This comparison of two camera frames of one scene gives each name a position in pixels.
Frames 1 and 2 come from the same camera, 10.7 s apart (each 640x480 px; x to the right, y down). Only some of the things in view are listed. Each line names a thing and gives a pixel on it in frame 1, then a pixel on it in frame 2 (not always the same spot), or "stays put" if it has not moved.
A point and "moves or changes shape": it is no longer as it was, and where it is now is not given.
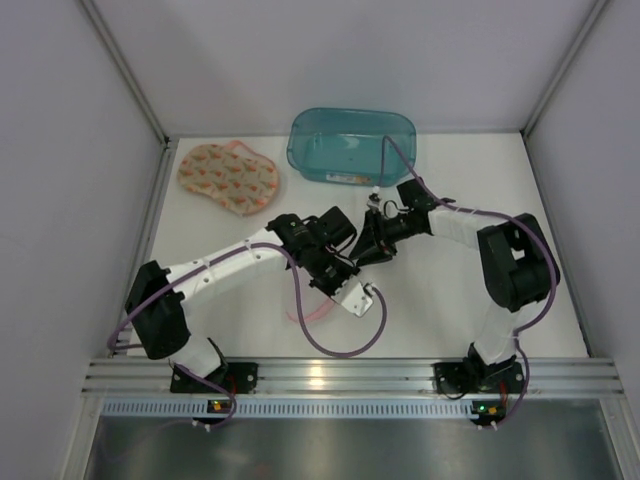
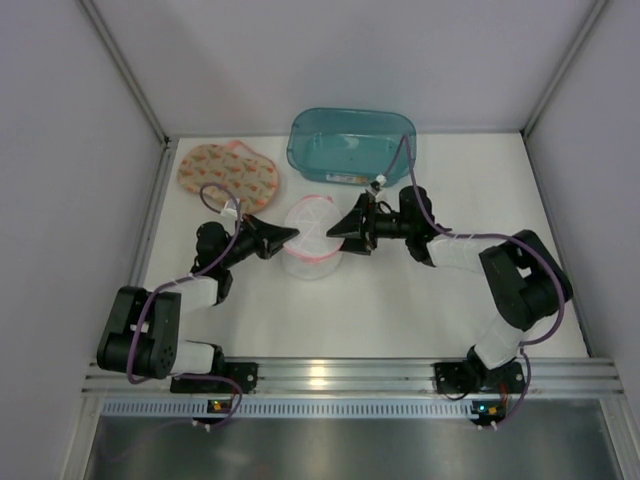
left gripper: (326, 273) to (265, 242)
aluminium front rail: (355, 377) stays put
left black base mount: (236, 377) stays put
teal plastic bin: (352, 146) stays put
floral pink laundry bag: (233, 176) stays put
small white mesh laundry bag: (312, 307) moves or changes shape
